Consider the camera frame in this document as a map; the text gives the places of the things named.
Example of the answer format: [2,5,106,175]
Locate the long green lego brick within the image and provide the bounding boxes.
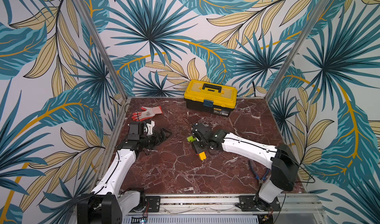
[187,136,197,143]

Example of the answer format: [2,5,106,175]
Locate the yellow orange lego brick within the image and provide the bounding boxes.
[198,152,206,161]

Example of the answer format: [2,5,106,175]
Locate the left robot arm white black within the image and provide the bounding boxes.
[76,120,172,224]

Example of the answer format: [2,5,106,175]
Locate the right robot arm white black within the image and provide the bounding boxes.
[188,123,299,207]

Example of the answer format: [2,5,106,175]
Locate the red white work glove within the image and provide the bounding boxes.
[132,106,163,121]

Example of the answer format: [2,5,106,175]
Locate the yellow black toolbox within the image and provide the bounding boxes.
[184,80,238,117]

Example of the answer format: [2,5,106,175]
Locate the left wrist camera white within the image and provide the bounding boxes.
[144,120,155,136]

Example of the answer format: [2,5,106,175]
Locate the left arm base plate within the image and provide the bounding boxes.
[131,196,161,213]

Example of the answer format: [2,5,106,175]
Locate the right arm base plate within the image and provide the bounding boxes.
[235,195,281,213]

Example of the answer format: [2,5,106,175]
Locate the aluminium front frame rail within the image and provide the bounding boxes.
[69,193,327,224]

